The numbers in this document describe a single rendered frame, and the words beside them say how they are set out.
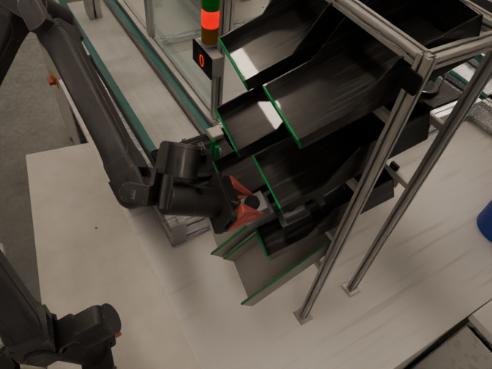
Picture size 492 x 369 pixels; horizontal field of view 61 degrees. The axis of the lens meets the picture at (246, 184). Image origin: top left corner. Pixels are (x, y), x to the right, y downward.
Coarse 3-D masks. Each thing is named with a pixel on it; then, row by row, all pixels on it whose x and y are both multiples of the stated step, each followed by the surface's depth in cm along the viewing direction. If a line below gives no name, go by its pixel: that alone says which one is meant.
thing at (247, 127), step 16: (240, 96) 86; (256, 96) 87; (224, 112) 88; (240, 112) 87; (256, 112) 85; (272, 112) 84; (224, 128) 83; (240, 128) 84; (256, 128) 83; (272, 128) 82; (240, 144) 82; (256, 144) 80
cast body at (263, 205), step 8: (256, 192) 84; (248, 200) 82; (256, 200) 82; (264, 200) 82; (256, 208) 82; (264, 208) 82; (272, 208) 85; (248, 216) 82; (264, 216) 84; (272, 216) 85; (248, 224) 84; (256, 224) 85
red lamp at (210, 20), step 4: (204, 12) 114; (208, 12) 114; (212, 12) 114; (216, 12) 114; (204, 16) 115; (208, 16) 114; (212, 16) 114; (216, 16) 115; (204, 20) 116; (208, 20) 115; (212, 20) 115; (216, 20) 116; (204, 24) 117; (208, 24) 116; (212, 24) 116; (216, 24) 117; (208, 28) 117; (212, 28) 117; (216, 28) 118
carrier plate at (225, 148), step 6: (192, 138) 137; (198, 138) 137; (204, 138) 138; (222, 138) 138; (192, 144) 135; (216, 144) 136; (222, 144) 137; (228, 144) 137; (156, 150) 132; (222, 150) 135; (228, 150) 135; (156, 156) 130; (174, 180) 125; (192, 180) 126
